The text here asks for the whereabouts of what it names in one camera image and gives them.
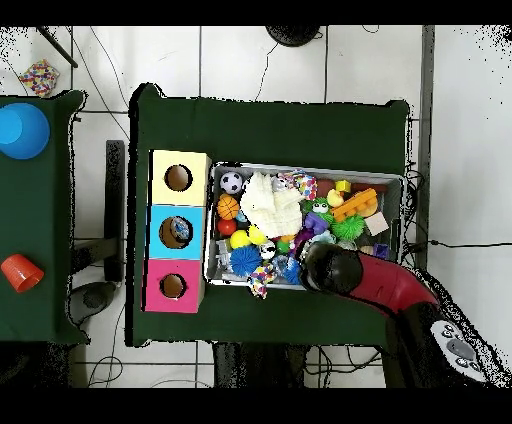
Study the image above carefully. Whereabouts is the purple toy brick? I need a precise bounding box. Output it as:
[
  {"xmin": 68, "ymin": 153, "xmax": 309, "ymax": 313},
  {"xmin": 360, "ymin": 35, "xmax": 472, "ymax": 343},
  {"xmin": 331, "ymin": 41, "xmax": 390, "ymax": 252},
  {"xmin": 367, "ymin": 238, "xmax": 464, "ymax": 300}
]
[{"xmin": 303, "ymin": 211, "xmax": 331, "ymax": 237}]

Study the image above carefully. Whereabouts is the colourful patterned cloth pouch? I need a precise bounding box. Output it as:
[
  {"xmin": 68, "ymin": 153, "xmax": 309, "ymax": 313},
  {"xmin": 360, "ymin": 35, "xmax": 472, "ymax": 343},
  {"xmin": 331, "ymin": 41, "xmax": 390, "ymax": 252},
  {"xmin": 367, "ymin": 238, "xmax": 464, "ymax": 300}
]
[{"xmin": 283, "ymin": 169, "xmax": 319, "ymax": 201}]

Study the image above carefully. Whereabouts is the clear plastic packet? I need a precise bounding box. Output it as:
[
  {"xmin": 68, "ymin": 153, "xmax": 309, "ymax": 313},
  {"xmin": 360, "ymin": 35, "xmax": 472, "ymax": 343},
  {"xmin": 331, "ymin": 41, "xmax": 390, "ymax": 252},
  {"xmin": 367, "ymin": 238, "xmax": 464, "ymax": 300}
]
[{"xmin": 170, "ymin": 217, "xmax": 193, "ymax": 243}]

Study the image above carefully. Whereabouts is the green covered side table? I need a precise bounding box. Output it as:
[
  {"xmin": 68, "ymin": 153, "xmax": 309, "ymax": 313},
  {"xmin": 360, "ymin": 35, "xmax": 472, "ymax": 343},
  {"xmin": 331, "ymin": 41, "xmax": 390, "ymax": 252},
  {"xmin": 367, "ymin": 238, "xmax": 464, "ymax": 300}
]
[{"xmin": 0, "ymin": 89, "xmax": 87, "ymax": 347}]

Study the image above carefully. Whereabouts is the red cup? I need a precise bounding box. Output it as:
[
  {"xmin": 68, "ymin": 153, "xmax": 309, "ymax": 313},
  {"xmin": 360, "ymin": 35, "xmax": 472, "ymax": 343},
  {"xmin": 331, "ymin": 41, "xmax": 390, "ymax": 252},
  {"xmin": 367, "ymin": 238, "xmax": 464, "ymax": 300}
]
[{"xmin": 0, "ymin": 253, "xmax": 45, "ymax": 294}]

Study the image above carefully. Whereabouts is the small soccer ball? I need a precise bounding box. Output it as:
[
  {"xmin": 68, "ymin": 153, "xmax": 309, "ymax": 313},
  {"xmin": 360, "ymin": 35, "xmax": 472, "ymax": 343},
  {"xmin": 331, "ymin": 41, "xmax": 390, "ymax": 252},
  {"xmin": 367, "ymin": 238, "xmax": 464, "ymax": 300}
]
[{"xmin": 219, "ymin": 171, "xmax": 245, "ymax": 196}]

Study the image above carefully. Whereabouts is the black round stand base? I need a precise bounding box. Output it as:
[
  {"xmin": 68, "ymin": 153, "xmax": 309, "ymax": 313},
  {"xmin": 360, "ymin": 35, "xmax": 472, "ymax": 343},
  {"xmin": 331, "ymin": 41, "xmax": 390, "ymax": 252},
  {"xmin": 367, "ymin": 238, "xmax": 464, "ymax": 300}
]
[{"xmin": 265, "ymin": 25, "xmax": 323, "ymax": 48}]

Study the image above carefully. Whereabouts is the wooden box with three holes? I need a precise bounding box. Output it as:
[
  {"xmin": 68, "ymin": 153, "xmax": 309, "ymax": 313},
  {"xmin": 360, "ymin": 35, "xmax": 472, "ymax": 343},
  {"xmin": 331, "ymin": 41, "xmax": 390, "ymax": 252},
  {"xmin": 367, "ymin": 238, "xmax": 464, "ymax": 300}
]
[{"xmin": 143, "ymin": 148, "xmax": 213, "ymax": 315}]

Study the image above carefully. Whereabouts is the dark green table cloth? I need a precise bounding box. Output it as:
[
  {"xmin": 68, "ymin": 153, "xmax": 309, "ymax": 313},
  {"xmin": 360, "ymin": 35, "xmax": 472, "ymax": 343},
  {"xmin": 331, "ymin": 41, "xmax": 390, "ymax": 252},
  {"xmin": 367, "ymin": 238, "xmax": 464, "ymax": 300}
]
[{"xmin": 126, "ymin": 83, "xmax": 411, "ymax": 353}]

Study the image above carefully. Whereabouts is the small yellow ball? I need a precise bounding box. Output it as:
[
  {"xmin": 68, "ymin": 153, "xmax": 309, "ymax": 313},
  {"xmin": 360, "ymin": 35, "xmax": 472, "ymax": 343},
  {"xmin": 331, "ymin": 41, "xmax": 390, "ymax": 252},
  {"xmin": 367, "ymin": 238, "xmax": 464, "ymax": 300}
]
[{"xmin": 229, "ymin": 229, "xmax": 252, "ymax": 250}]

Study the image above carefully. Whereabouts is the colourful spotted plush toy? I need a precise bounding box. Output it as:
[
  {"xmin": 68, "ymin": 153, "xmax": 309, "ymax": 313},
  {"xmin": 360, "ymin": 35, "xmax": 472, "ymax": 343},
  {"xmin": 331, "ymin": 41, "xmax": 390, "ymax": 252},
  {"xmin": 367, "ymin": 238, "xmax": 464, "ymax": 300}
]
[{"xmin": 247, "ymin": 264, "xmax": 279, "ymax": 300}]

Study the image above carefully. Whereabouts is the blue bowl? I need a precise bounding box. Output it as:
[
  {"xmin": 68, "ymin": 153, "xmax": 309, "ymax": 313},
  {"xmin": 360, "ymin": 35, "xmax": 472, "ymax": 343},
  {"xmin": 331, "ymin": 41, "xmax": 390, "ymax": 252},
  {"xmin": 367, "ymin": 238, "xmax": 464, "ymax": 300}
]
[{"xmin": 0, "ymin": 102, "xmax": 51, "ymax": 161}]

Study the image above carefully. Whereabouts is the orange toy brick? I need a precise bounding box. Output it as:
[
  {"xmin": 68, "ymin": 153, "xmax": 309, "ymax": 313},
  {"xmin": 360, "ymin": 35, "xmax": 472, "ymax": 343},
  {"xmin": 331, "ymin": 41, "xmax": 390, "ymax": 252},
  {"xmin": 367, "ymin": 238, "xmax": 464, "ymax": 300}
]
[{"xmin": 331, "ymin": 187, "xmax": 380, "ymax": 225}]

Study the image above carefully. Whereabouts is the blue spiky ball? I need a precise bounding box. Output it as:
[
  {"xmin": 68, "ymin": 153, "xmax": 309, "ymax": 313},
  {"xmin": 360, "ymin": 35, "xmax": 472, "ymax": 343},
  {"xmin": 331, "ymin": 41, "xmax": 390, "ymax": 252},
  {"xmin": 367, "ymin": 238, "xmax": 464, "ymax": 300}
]
[{"xmin": 230, "ymin": 244, "xmax": 265, "ymax": 278}]

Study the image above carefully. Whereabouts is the cream waffle cloth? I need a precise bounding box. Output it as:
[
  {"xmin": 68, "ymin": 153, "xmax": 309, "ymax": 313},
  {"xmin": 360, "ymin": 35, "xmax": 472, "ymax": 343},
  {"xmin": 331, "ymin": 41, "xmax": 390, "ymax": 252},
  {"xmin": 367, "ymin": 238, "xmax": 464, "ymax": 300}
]
[{"xmin": 239, "ymin": 171, "xmax": 305, "ymax": 240}]

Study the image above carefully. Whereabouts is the shallow clear mesh bin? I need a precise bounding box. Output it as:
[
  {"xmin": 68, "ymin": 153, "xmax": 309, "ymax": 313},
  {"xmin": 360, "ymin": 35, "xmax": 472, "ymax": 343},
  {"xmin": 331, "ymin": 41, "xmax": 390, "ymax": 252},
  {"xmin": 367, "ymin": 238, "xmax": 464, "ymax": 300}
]
[{"xmin": 205, "ymin": 162, "xmax": 405, "ymax": 297}]

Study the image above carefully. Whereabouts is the small orange basketball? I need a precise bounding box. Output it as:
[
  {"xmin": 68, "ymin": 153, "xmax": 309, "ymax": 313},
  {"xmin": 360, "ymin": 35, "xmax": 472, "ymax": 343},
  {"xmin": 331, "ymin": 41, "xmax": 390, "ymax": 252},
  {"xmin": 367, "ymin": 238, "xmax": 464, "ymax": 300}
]
[{"xmin": 215, "ymin": 195, "xmax": 241, "ymax": 221}]

